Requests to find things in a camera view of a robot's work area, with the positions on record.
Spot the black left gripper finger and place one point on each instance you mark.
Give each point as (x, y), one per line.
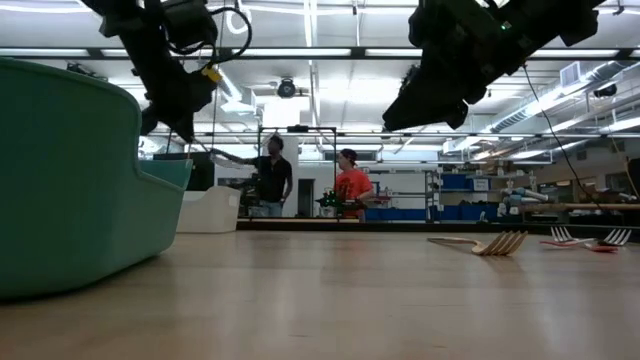
(180, 122)
(150, 120)

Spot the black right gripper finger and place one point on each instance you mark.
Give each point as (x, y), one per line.
(415, 110)
(458, 114)

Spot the gold fork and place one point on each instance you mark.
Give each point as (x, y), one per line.
(500, 245)

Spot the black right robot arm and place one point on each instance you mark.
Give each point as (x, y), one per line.
(565, 20)

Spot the white plastic bin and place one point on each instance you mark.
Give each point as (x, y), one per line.
(210, 212)

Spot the person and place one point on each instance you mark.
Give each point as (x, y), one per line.
(352, 185)
(272, 180)

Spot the white rolled tubes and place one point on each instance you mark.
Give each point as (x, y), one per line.
(525, 194)

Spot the blue storage bins shelf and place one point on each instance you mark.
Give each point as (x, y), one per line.
(400, 215)

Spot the round black ceiling device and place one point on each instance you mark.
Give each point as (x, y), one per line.
(286, 88)

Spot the teal plastic bin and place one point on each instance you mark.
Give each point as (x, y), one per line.
(75, 210)

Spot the black benchtop equipment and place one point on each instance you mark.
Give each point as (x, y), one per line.
(330, 200)

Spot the wooden workbench top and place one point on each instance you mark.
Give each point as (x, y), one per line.
(575, 206)

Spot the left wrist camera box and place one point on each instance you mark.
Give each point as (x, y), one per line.
(190, 22)

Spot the overhead frame bar with lights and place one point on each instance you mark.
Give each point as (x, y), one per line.
(357, 52)

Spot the black ceiling camera mount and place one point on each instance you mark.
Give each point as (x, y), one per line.
(80, 70)

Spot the silver ventilation duct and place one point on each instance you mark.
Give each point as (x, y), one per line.
(570, 75)

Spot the black table frame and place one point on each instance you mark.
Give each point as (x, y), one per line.
(350, 226)

